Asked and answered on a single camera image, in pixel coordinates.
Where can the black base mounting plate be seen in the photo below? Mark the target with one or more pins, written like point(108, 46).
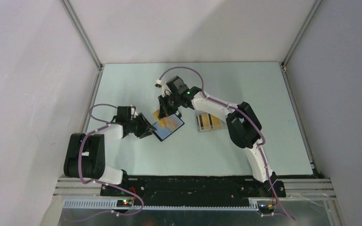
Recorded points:
point(200, 191)

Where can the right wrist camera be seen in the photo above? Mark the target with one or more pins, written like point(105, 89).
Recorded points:
point(158, 84)

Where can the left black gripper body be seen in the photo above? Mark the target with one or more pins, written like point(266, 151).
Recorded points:
point(137, 125)

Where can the black card holder wallet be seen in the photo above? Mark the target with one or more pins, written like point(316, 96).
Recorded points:
point(163, 133)

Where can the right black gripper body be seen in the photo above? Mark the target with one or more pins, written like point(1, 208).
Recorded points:
point(173, 100)

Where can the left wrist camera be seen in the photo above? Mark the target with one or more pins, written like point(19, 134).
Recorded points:
point(133, 112)

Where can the left aluminium frame post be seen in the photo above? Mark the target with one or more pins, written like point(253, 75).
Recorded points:
point(70, 11)

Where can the clear plastic card tray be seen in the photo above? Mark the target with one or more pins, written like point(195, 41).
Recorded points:
point(210, 121)

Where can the controller board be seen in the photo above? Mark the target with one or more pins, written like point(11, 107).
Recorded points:
point(266, 210)
point(124, 203)

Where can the right controller board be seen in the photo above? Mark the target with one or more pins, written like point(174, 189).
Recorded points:
point(266, 210)

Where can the aluminium frame post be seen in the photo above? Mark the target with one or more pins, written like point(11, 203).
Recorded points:
point(301, 32)
point(70, 11)

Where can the left controller board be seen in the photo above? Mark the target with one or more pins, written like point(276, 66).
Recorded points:
point(124, 203)

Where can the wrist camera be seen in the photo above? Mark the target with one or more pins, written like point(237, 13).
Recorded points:
point(158, 84)
point(133, 112)

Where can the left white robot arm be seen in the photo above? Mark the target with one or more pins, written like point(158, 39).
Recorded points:
point(86, 152)

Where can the right aluminium frame post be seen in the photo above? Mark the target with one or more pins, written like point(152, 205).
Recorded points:
point(301, 32)

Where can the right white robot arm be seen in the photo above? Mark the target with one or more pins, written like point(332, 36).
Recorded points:
point(243, 125)

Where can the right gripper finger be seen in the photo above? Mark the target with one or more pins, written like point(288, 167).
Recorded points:
point(174, 109)
point(163, 107)

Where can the orange credit card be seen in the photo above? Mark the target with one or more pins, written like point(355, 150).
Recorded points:
point(209, 121)
point(172, 123)
point(161, 121)

